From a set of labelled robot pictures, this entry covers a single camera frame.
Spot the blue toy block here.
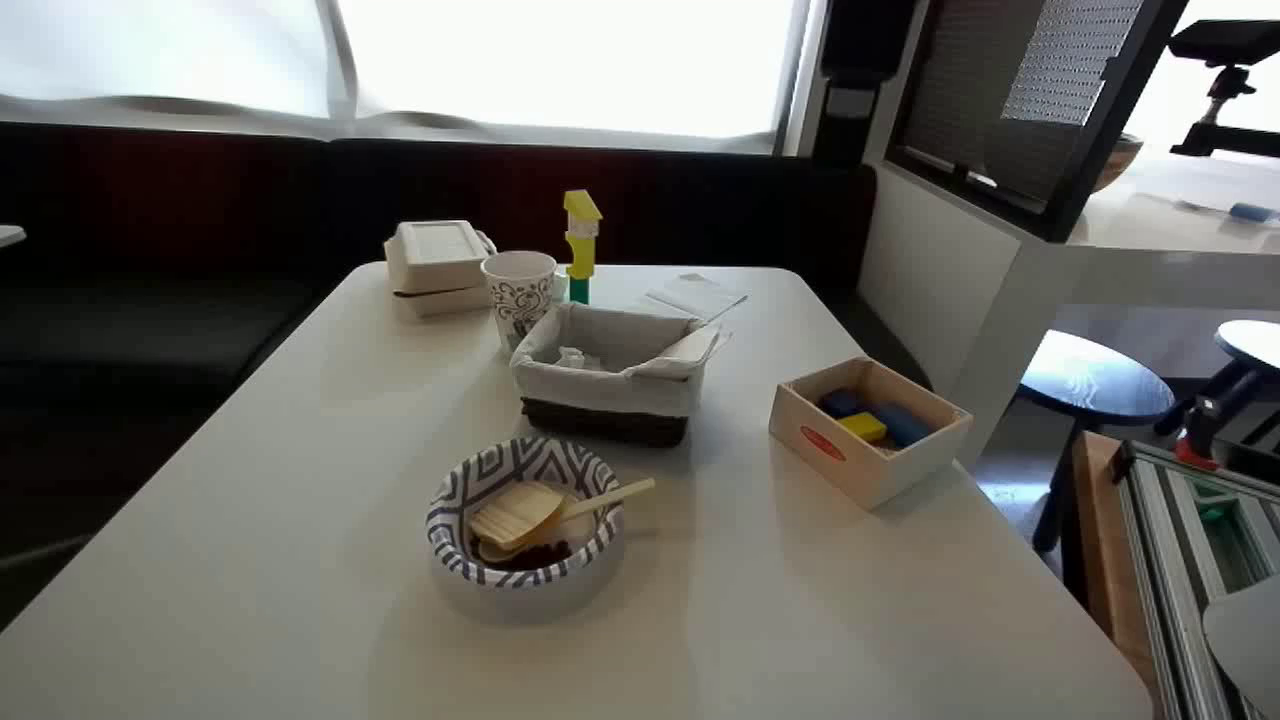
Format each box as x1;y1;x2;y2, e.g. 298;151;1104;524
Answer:
866;395;939;453
816;384;871;421

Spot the white desk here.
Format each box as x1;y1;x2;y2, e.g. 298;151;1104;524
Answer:
855;151;1280;464

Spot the aluminium frame rig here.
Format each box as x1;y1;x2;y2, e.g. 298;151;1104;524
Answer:
1106;436;1280;720

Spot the wooden board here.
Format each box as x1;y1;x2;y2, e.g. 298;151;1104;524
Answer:
1067;428;1161;696

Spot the black computer monitor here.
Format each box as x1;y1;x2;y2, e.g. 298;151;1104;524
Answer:
883;0;1192;248

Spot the black and white fabric basket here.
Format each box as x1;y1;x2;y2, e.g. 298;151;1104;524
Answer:
508;302;722;453

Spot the black white patterned bowl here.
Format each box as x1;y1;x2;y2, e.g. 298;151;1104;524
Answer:
425;436;627;621

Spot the wooden spoon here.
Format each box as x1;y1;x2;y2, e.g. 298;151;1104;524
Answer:
476;476;658;563

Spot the yellow toy block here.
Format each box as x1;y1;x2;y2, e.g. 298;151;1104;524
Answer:
834;410;890;449

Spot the round white side table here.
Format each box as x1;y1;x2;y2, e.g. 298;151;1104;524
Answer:
1213;317;1280;376

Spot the open wooden box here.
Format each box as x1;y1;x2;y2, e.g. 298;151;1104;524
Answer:
763;351;975;514

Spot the black camera stand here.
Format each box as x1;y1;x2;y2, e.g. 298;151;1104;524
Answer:
1169;15;1280;160

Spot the white takeout container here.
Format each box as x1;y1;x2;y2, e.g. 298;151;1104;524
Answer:
390;278;499;320
381;216;499;297

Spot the round grey stool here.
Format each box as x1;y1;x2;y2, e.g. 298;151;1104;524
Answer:
1015;327;1181;562

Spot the crumpled white tissue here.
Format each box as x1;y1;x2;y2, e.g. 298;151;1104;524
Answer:
547;339;602;376

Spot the black sofa bench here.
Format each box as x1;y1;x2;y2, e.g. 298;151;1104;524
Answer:
0;120;932;631

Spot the patterned paper cup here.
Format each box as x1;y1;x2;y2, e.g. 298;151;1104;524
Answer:
476;248;567;355

